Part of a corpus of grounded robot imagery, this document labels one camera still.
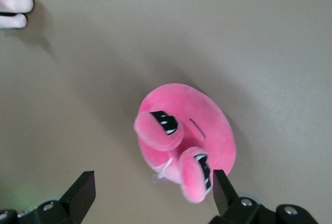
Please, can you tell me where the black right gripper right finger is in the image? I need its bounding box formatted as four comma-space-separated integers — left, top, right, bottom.
209, 169, 319, 224

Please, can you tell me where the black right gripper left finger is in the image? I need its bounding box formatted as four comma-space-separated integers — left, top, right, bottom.
0, 171, 96, 224

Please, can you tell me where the pink round plush toy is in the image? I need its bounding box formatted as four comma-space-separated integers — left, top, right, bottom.
134, 83, 237, 204

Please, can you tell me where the brown table cover mat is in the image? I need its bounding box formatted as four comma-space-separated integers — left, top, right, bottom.
0, 0, 332, 224

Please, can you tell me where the pale pink dog plush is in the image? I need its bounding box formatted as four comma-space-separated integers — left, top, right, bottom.
0, 0, 35, 30

